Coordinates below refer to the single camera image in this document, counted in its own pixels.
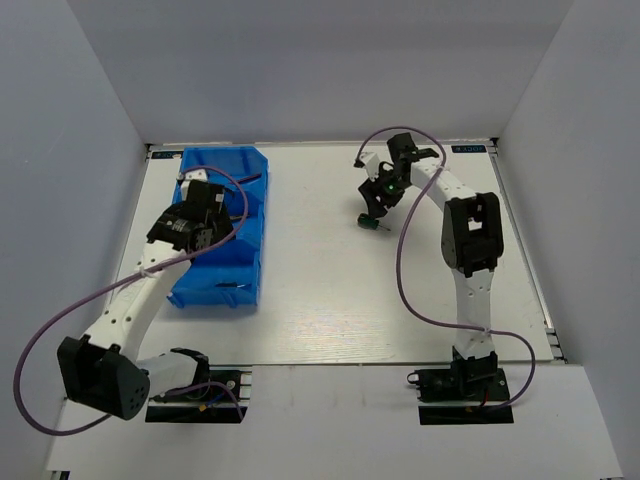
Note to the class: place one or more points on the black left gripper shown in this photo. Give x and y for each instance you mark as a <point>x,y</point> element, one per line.
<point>223,220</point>

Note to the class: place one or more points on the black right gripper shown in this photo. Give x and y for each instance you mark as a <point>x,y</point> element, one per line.
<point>370,190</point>

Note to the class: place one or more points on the green stubby screwdriver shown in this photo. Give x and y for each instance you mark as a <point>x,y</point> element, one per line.
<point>368,222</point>

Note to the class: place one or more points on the yellow needle-nose pliers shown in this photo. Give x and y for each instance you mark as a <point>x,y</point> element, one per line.
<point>233,285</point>

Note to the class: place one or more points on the long brown hex key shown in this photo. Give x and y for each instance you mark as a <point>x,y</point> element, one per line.
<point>249,178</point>

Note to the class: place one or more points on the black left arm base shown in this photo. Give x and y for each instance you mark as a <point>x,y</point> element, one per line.
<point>208,405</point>

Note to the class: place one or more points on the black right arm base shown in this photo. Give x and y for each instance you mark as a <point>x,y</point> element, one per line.
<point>467,392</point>

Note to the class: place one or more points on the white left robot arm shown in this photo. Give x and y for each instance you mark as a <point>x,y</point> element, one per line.
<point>102,369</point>

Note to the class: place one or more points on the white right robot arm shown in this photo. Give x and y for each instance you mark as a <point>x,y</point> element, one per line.
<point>471,237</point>

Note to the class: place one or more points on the blue plastic compartment bin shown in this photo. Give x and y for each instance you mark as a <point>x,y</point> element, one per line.
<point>238,260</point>

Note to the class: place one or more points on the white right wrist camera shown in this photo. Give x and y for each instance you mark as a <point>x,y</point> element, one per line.
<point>370,162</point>

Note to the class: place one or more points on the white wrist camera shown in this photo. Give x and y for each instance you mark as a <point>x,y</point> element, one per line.
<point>192,177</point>
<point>370,162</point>

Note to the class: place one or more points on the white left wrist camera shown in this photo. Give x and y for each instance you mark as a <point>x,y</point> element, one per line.
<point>192,177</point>

